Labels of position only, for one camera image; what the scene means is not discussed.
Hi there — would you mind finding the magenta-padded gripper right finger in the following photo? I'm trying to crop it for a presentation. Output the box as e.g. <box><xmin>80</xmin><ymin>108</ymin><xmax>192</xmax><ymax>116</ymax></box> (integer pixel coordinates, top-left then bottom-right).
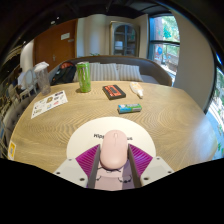
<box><xmin>126</xmin><ymin>143</ymin><xmax>175</xmax><ymax>188</ymax></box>

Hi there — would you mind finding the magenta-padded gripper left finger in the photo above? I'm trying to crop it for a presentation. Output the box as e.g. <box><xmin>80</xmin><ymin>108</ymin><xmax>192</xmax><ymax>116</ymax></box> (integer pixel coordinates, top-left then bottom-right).
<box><xmin>53</xmin><ymin>143</ymin><xmax>102</xmax><ymax>190</ymax></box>

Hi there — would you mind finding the pink computer mouse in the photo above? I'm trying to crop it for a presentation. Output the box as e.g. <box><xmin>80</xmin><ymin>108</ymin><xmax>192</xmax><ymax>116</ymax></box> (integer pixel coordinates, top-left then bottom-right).
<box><xmin>99</xmin><ymin>129</ymin><xmax>129</xmax><ymax>171</ymax></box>

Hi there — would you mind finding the white mouse pad pink rest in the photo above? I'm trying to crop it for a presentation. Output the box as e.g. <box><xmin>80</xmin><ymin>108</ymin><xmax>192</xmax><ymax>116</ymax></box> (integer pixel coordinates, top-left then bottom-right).
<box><xmin>65</xmin><ymin>116</ymin><xmax>157</xmax><ymax>192</ymax></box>

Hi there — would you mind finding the small teal pack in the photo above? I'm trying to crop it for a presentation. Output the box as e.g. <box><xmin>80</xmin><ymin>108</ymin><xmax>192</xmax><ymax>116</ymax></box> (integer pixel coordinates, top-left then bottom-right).
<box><xmin>117</xmin><ymin>103</ymin><xmax>143</xmax><ymax>115</ymax></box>

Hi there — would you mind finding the white sticker sheet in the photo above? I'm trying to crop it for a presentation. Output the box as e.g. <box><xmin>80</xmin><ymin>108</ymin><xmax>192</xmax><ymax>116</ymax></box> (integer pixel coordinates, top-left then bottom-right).
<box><xmin>30</xmin><ymin>89</ymin><xmax>69</xmax><ymax>120</ymax></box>

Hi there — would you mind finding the yellow and white code sticker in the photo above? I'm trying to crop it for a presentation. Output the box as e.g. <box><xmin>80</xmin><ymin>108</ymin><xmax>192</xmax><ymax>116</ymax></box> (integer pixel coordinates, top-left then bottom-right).
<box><xmin>7</xmin><ymin>140</ymin><xmax>18</xmax><ymax>162</ymax></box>

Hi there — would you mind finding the white tube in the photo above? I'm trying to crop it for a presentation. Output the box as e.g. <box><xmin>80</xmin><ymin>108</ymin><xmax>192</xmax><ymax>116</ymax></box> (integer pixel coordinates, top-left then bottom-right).
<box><xmin>129</xmin><ymin>81</ymin><xmax>145</xmax><ymax>100</ymax></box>

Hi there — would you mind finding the black box with red print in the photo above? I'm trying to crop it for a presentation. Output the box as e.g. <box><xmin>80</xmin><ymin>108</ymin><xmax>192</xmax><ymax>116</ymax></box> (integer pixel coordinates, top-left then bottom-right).
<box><xmin>101</xmin><ymin>84</ymin><xmax>127</xmax><ymax>101</ymax></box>

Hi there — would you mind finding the grey tufted armchair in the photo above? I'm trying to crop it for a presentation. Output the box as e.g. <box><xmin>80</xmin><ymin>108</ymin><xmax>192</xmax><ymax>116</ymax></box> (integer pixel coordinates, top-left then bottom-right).
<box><xmin>1</xmin><ymin>96</ymin><xmax>34</xmax><ymax>134</ymax></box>

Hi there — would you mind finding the green drink can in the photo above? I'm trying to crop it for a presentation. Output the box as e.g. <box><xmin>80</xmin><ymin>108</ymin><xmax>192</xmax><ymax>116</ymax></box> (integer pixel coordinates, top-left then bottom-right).
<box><xmin>76</xmin><ymin>61</ymin><xmax>92</xmax><ymax>94</ymax></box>

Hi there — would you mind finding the dark-framed window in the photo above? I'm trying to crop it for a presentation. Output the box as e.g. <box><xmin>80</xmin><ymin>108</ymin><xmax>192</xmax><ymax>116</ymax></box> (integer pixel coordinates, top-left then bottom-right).
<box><xmin>204</xmin><ymin>56</ymin><xmax>224</xmax><ymax>159</ymax></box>
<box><xmin>148</xmin><ymin>13</ymin><xmax>181</xmax><ymax>84</ymax></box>

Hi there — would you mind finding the striped cushion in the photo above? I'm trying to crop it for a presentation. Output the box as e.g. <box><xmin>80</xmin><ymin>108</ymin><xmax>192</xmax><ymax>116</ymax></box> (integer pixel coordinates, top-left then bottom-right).
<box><xmin>116</xmin><ymin>63</ymin><xmax>144</xmax><ymax>83</ymax></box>
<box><xmin>73</xmin><ymin>62</ymin><xmax>120</xmax><ymax>83</ymax></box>

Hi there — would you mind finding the black backpack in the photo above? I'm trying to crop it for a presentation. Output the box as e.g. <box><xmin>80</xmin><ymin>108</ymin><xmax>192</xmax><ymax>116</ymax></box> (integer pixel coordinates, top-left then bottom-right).
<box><xmin>50</xmin><ymin>61</ymin><xmax>78</xmax><ymax>86</ymax></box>

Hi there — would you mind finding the clear shaker bottle white lid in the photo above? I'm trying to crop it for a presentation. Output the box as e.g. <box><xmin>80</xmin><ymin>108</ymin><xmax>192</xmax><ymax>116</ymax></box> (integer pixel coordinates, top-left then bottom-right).
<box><xmin>33</xmin><ymin>61</ymin><xmax>52</xmax><ymax>96</ymax></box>

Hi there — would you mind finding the grey curved sofa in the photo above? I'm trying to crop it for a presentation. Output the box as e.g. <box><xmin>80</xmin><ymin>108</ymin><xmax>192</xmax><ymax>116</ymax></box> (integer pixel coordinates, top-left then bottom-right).
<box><xmin>48</xmin><ymin>55</ymin><xmax>173</xmax><ymax>88</ymax></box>

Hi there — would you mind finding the group of dining chairs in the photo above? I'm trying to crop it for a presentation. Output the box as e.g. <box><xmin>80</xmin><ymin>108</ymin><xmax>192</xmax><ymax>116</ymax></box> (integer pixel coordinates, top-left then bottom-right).
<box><xmin>16</xmin><ymin>66</ymin><xmax>38</xmax><ymax>101</ymax></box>

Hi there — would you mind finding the brown wooden door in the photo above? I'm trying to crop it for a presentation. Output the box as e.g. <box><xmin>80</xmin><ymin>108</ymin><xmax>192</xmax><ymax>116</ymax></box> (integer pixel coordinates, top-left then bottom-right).
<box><xmin>33</xmin><ymin>18</ymin><xmax>79</xmax><ymax>73</ymax></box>

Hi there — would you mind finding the arched glass cabinet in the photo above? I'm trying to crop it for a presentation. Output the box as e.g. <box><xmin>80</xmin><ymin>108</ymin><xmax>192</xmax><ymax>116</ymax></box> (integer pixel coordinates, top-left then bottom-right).
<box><xmin>109</xmin><ymin>20</ymin><xmax>140</xmax><ymax>58</ymax></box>

